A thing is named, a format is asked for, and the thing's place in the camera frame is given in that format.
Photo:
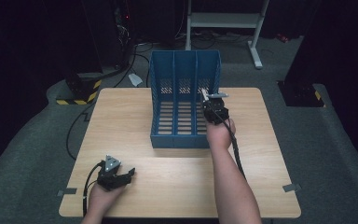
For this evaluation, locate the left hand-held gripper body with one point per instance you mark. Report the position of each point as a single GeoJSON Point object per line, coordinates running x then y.
{"type": "Point", "coordinates": [108, 179]}

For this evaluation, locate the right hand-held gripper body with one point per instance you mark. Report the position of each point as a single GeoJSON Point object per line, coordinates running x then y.
{"type": "Point", "coordinates": [216, 110]}

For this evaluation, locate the blue plastic file rack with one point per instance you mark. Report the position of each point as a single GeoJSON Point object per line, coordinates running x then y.
{"type": "Point", "coordinates": [180, 141]}

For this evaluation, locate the person's left hand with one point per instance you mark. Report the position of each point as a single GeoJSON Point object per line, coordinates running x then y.
{"type": "Point", "coordinates": [104, 199]}

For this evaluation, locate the person's right hand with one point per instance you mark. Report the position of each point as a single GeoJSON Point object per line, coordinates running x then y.
{"type": "Point", "coordinates": [219, 135]}

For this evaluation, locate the grey tape piece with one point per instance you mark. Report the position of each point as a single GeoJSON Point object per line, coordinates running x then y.
{"type": "Point", "coordinates": [291, 187]}
{"type": "Point", "coordinates": [67, 192]}

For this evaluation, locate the white object on floor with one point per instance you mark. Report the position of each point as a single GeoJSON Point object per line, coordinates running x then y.
{"type": "Point", "coordinates": [135, 79]}

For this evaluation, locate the white metal stand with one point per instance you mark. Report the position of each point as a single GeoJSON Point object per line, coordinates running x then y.
{"type": "Point", "coordinates": [227, 20]}

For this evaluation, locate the small red object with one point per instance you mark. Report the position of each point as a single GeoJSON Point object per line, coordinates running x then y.
{"type": "Point", "coordinates": [282, 37]}

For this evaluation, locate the black post with striped base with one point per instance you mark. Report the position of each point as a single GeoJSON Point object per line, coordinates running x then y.
{"type": "Point", "coordinates": [301, 93]}
{"type": "Point", "coordinates": [80, 90]}

